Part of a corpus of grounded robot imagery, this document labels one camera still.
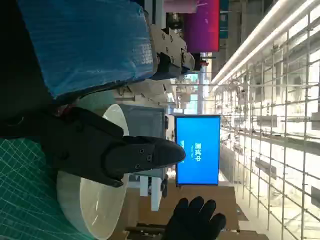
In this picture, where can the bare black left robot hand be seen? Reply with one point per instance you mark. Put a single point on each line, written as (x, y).
(82, 45)

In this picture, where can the white mesh cabinet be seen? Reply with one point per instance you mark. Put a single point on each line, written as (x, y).
(145, 122)

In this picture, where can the green cutting mat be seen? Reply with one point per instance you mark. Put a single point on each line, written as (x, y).
(25, 200)

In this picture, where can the white plate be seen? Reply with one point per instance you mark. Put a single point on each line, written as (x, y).
(100, 207)

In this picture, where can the pink display screen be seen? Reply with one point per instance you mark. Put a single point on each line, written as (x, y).
(202, 25)

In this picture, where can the ceiling light strip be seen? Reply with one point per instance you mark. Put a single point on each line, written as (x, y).
(262, 37)

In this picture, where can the blue monitor screen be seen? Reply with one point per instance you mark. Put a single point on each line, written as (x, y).
(200, 140)

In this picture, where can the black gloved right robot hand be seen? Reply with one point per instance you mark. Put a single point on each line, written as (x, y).
(192, 222)

